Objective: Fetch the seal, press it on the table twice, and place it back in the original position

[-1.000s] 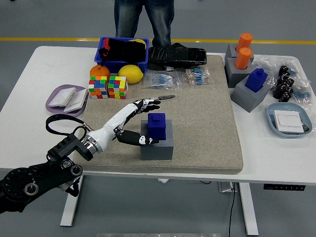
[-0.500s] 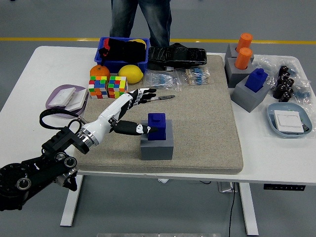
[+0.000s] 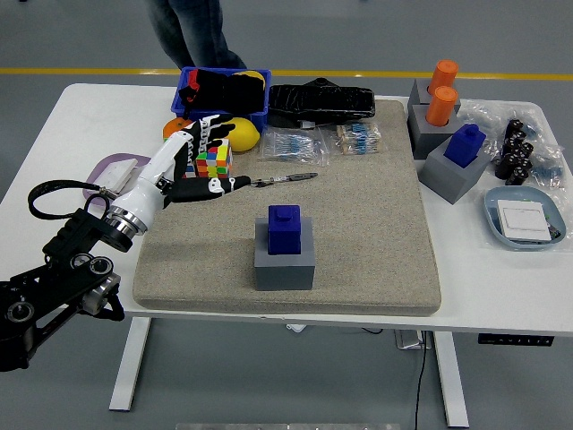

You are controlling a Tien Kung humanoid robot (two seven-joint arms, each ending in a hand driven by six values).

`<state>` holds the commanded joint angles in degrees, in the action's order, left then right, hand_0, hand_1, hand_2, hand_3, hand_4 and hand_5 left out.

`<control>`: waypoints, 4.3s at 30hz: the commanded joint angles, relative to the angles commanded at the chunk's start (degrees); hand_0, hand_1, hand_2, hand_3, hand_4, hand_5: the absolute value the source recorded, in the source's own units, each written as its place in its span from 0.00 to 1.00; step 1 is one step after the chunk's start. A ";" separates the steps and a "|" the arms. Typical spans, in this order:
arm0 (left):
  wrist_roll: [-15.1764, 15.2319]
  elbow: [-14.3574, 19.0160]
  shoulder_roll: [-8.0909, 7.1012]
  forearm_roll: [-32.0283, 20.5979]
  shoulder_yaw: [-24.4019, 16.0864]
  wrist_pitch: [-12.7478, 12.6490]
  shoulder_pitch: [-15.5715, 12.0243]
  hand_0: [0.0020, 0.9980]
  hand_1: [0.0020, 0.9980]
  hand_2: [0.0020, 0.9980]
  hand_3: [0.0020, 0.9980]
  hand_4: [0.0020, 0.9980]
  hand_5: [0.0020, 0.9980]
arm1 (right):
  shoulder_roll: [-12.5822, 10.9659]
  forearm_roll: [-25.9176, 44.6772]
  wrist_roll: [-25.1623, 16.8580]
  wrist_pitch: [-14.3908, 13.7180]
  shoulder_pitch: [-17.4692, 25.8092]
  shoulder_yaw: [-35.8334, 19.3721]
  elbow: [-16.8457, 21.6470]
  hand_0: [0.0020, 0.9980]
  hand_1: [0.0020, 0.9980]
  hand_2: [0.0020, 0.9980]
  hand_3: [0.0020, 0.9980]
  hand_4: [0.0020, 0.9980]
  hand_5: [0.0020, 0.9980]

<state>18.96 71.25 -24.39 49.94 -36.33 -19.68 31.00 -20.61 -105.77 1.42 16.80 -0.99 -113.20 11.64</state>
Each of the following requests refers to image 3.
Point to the white box under table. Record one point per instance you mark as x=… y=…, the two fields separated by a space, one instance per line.
x=409 y=340

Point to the blue square seal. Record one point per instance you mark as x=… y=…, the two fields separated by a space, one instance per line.
x=284 y=233
x=463 y=148

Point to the black cloth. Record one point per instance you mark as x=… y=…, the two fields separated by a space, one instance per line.
x=224 y=92

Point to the black table control panel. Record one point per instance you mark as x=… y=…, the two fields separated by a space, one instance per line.
x=515 y=340

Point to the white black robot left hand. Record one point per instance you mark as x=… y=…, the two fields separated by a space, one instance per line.
x=154 y=174

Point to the blue-grey tray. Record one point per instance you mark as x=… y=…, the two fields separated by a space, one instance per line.
x=492 y=210

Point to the orange fruit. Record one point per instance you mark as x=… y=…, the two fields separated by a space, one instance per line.
x=172 y=128

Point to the clear plastic bags of parts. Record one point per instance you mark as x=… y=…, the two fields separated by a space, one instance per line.
x=483 y=116

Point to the white switch panel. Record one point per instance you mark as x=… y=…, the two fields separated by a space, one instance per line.
x=116 y=174
x=521 y=221

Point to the white table leg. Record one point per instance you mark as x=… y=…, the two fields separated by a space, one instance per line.
x=450 y=380
x=130 y=358

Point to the yellow lemon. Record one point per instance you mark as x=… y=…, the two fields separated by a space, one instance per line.
x=246 y=134

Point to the black capacitor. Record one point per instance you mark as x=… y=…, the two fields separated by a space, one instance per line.
x=515 y=127
x=526 y=150
x=507 y=160
x=515 y=177
x=502 y=171
x=510 y=144
x=519 y=136
x=523 y=163

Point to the grey seal holder block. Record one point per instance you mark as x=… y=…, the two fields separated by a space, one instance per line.
x=418 y=94
x=447 y=179
x=423 y=134
x=284 y=275

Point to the beige foam mat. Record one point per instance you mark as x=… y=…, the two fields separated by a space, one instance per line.
x=358 y=224

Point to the yellow item in bin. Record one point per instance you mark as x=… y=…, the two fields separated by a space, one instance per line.
x=250 y=74

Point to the person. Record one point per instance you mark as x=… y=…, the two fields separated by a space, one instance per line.
x=197 y=31

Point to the blue plastic bin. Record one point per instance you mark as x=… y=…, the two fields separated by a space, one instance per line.
x=210 y=114

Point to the clear bag of blue resistors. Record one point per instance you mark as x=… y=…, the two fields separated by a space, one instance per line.
x=358 y=136
x=291 y=145

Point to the purple tray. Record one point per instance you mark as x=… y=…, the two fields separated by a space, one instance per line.
x=103 y=165

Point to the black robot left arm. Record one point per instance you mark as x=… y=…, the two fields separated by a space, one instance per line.
x=67 y=277

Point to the red item in bin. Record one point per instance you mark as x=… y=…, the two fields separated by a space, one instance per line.
x=192 y=83

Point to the small white bracket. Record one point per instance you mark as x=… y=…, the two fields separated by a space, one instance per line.
x=296 y=328

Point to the black pen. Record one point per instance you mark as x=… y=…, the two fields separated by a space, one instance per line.
x=291 y=178

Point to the orange cylinder seal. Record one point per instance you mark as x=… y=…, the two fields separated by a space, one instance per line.
x=441 y=107
x=444 y=74

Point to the small green circuit part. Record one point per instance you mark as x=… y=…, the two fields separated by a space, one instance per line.
x=554 y=233

